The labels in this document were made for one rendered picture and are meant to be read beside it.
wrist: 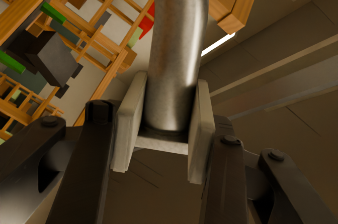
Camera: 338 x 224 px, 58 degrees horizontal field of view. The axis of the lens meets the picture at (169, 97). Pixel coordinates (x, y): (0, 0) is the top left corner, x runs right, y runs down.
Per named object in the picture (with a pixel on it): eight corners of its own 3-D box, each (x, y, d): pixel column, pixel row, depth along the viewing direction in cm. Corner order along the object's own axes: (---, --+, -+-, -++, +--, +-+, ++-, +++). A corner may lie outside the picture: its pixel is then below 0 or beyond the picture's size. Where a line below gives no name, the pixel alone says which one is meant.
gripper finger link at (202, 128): (198, 125, 13) (216, 128, 13) (195, 78, 19) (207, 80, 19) (187, 184, 14) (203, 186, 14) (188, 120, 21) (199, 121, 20)
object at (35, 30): (18, 26, 749) (34, 38, 763) (37, 5, 788) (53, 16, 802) (13, 45, 848) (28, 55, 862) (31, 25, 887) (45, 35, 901)
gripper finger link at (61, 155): (103, 181, 12) (28, 170, 12) (124, 125, 17) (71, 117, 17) (106, 148, 12) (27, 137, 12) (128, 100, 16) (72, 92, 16)
